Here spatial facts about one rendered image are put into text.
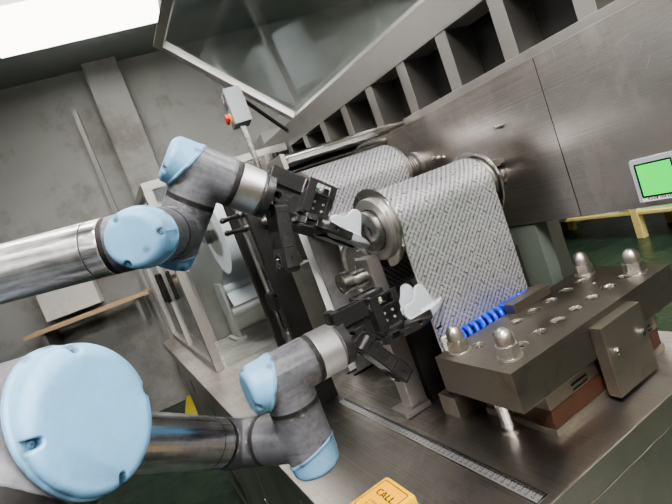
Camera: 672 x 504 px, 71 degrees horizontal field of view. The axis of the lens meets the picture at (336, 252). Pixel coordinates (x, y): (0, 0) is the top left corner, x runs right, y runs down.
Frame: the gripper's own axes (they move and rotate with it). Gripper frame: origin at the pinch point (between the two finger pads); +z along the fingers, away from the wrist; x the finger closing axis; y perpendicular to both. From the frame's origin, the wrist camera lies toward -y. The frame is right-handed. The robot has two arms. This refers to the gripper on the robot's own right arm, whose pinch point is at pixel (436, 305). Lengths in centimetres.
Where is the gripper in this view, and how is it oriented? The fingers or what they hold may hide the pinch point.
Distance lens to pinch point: 84.2
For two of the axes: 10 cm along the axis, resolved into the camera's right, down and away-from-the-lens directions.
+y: -3.5, -9.3, -1.1
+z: 8.3, -3.6, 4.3
